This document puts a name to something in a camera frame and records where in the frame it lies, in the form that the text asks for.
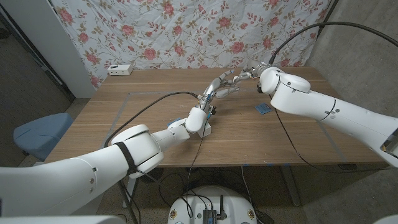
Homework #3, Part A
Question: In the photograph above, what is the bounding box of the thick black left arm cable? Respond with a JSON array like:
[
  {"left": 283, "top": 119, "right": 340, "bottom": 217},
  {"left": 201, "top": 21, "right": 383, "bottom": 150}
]
[{"left": 104, "top": 91, "right": 200, "bottom": 149}]

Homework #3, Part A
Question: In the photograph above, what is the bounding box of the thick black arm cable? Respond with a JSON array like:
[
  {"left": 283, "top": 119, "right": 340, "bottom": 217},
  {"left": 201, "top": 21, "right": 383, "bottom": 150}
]
[
  {"left": 269, "top": 21, "right": 398, "bottom": 65},
  {"left": 104, "top": 91, "right": 200, "bottom": 149}
]

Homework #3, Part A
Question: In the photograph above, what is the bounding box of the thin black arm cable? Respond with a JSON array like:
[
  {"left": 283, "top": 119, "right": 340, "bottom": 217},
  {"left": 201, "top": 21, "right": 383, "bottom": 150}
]
[
  {"left": 175, "top": 119, "right": 208, "bottom": 218},
  {"left": 269, "top": 93, "right": 398, "bottom": 174}
]

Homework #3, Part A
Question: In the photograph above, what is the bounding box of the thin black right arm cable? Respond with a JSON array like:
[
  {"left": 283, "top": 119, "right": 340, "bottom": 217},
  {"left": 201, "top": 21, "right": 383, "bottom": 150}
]
[{"left": 269, "top": 93, "right": 398, "bottom": 174}]

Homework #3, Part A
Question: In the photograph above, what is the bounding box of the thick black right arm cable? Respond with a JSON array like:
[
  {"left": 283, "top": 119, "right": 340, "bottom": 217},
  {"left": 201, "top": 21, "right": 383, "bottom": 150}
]
[{"left": 269, "top": 21, "right": 398, "bottom": 65}]

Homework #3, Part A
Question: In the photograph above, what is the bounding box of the floral backdrop cloth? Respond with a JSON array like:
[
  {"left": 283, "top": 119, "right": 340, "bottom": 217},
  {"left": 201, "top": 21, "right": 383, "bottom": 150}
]
[{"left": 49, "top": 0, "right": 332, "bottom": 91}]

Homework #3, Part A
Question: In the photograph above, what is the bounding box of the round black floor base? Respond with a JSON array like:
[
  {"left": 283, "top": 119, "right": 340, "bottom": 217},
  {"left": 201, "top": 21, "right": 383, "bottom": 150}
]
[{"left": 141, "top": 167, "right": 165, "bottom": 184}]

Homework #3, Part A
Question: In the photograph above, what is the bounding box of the black module with antenna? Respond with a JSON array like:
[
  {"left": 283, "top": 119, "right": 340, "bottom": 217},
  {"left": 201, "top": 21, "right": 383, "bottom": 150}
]
[{"left": 202, "top": 195, "right": 228, "bottom": 224}]

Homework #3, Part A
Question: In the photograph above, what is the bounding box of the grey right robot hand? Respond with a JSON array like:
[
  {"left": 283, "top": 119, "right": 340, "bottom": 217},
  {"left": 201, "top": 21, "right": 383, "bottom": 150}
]
[{"left": 233, "top": 60, "right": 270, "bottom": 84}]

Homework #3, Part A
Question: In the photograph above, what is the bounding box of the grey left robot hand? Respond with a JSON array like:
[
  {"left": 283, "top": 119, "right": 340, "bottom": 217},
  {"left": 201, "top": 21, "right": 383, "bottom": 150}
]
[{"left": 197, "top": 69, "right": 241, "bottom": 118}]

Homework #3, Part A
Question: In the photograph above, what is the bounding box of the blue padded stool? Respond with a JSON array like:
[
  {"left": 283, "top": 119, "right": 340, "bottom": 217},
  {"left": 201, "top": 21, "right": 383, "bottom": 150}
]
[{"left": 12, "top": 112, "right": 74, "bottom": 162}]

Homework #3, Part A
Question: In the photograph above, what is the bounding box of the white table leg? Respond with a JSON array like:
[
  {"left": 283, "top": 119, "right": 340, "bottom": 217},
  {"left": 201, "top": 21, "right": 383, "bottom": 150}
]
[{"left": 122, "top": 177, "right": 139, "bottom": 208}]

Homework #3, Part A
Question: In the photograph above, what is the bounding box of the white power strip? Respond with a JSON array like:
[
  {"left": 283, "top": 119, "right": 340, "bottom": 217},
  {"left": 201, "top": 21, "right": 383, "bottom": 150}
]
[{"left": 107, "top": 63, "right": 134, "bottom": 77}]

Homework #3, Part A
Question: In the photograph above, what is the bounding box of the grey table leg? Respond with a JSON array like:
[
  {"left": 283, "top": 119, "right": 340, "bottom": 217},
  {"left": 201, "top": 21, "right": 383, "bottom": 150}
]
[{"left": 281, "top": 166, "right": 302, "bottom": 208}]

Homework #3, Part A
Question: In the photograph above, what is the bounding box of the white partition panel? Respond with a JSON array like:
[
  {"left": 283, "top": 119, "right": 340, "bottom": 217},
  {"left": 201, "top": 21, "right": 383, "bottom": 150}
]
[{"left": 0, "top": 0, "right": 96, "bottom": 100}]

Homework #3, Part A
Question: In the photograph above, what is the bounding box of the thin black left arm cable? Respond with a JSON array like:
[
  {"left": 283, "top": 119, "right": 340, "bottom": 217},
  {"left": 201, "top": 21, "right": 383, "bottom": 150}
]
[{"left": 175, "top": 119, "right": 208, "bottom": 218}]

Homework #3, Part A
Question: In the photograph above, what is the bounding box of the black power adapter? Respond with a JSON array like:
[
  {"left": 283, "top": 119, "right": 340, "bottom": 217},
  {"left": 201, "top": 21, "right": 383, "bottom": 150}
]
[{"left": 254, "top": 210, "right": 275, "bottom": 224}]

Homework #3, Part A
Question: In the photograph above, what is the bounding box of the white cube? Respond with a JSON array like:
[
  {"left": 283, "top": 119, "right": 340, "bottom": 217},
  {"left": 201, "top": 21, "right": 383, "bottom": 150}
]
[{"left": 197, "top": 121, "right": 212, "bottom": 138}]

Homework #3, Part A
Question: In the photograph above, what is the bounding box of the black backdrop pole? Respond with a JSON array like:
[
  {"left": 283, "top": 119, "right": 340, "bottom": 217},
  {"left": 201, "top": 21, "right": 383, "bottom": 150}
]
[{"left": 316, "top": 0, "right": 340, "bottom": 32}]

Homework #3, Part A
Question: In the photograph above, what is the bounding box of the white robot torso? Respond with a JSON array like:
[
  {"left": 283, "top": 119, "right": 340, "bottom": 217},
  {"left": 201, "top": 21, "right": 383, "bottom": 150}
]
[{"left": 167, "top": 185, "right": 258, "bottom": 224}]

